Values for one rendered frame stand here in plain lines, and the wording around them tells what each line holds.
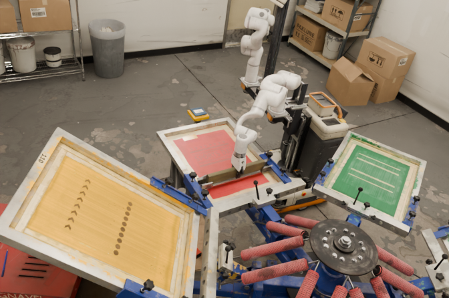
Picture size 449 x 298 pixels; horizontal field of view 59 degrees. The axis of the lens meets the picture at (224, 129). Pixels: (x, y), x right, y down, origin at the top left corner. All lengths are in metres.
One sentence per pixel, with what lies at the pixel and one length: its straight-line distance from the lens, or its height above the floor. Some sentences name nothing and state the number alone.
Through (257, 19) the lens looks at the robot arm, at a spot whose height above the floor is 1.70.
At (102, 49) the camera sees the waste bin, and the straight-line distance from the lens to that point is 5.29.
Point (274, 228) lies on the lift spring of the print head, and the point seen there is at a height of 1.10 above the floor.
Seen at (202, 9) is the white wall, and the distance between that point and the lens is 6.17.
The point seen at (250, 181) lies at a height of 0.95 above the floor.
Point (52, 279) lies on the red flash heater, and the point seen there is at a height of 1.10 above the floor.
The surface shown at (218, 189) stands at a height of 0.95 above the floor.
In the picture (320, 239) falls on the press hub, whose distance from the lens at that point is 1.84.
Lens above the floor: 2.63
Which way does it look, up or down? 35 degrees down
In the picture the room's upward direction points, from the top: 9 degrees clockwise
